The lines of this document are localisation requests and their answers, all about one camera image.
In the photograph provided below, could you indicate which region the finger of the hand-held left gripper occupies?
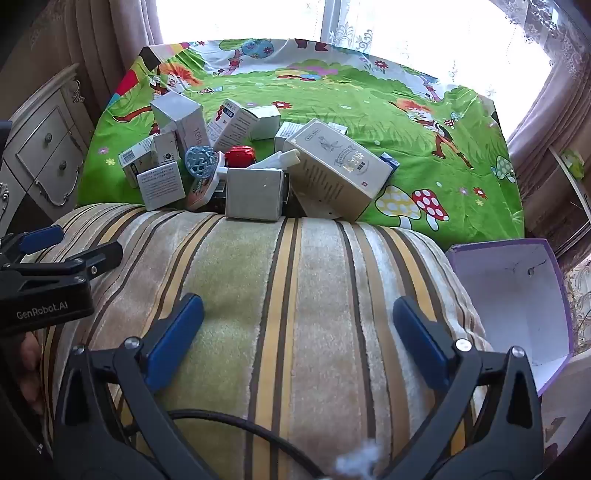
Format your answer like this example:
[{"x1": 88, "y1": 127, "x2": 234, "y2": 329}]
[
  {"x1": 0, "y1": 241, "x2": 124, "y2": 283},
  {"x1": 0, "y1": 224, "x2": 64, "y2": 271}
]

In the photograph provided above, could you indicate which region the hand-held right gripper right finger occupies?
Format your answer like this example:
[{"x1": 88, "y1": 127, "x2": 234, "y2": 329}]
[{"x1": 392, "y1": 295, "x2": 546, "y2": 480}]

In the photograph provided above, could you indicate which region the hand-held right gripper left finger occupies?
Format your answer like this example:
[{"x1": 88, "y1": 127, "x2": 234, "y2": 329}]
[{"x1": 53, "y1": 293, "x2": 218, "y2": 480}]

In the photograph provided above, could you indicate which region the white box with small print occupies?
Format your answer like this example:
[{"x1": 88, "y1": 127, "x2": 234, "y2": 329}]
[{"x1": 137, "y1": 161, "x2": 186, "y2": 212}]

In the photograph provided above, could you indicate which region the purple cardboard storage box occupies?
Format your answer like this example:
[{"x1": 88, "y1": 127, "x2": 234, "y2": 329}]
[{"x1": 445, "y1": 237, "x2": 578, "y2": 398}]

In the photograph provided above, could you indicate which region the person's left hand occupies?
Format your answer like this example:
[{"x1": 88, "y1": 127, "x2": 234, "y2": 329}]
[{"x1": 12, "y1": 330, "x2": 47, "y2": 415}]

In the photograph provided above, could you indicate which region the white carved nightstand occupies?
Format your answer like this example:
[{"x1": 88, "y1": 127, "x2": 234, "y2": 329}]
[{"x1": 0, "y1": 62, "x2": 95, "y2": 232}]

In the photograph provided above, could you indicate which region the small white red-blue label box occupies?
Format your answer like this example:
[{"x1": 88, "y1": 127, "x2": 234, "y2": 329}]
[{"x1": 118, "y1": 136, "x2": 155, "y2": 188}]

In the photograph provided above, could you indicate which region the orange green blister pack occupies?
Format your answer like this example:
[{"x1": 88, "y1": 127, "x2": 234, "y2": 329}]
[{"x1": 186, "y1": 174, "x2": 225, "y2": 212}]

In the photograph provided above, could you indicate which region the white fluff tuft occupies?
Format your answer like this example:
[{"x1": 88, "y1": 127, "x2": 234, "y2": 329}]
[{"x1": 335, "y1": 438, "x2": 386, "y2": 478}]

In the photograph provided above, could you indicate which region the blue mesh ball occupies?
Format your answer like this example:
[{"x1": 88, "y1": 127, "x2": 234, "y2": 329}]
[{"x1": 185, "y1": 145, "x2": 221, "y2": 179}]

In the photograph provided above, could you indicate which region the tall white cardboard box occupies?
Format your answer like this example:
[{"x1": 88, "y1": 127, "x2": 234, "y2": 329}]
[{"x1": 150, "y1": 90, "x2": 212, "y2": 160}]

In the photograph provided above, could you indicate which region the wide white cardboard box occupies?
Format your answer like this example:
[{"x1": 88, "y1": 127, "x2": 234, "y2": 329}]
[{"x1": 225, "y1": 167, "x2": 286, "y2": 221}]

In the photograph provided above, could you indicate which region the red toy car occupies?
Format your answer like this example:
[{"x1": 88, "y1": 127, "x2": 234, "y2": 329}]
[{"x1": 224, "y1": 146, "x2": 257, "y2": 169}]

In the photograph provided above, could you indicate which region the white teal toothpaste box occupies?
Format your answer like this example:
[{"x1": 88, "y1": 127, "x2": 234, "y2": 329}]
[{"x1": 379, "y1": 152, "x2": 400, "y2": 180}]

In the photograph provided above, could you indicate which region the large beige printed box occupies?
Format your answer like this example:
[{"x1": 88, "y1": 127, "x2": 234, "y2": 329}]
[{"x1": 284, "y1": 119, "x2": 394, "y2": 223}]

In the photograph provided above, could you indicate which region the large white red-blue label box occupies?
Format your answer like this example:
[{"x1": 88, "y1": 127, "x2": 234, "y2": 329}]
[{"x1": 206, "y1": 98, "x2": 260, "y2": 154}]

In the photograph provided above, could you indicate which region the beige pleated curtain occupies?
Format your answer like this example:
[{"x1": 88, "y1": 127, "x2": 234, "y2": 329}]
[{"x1": 69, "y1": 0, "x2": 162, "y2": 121}]

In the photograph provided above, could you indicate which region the plain white cardboard box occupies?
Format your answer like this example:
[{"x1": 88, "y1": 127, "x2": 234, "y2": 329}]
[{"x1": 249, "y1": 105, "x2": 282, "y2": 141}]

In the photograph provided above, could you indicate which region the green cartoon printed bedsheet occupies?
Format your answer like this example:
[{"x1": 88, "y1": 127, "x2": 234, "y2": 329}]
[{"x1": 76, "y1": 39, "x2": 525, "y2": 252}]

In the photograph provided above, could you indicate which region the white box with black text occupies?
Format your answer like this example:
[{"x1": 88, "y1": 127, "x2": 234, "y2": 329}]
[{"x1": 274, "y1": 121, "x2": 305, "y2": 154}]

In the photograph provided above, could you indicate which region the green tissue pack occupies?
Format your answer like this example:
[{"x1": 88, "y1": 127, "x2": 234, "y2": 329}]
[{"x1": 560, "y1": 148, "x2": 588, "y2": 180}]

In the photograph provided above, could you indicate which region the patterned mauve drape curtain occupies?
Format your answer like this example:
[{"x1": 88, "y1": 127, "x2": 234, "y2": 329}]
[{"x1": 505, "y1": 55, "x2": 591, "y2": 259}]

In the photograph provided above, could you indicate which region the sheer embroidered lace curtain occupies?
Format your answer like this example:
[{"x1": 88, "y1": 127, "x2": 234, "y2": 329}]
[{"x1": 323, "y1": 0, "x2": 575, "y2": 88}]

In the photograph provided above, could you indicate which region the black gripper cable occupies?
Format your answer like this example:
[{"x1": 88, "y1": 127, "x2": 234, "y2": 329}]
[{"x1": 122, "y1": 408, "x2": 326, "y2": 480}]

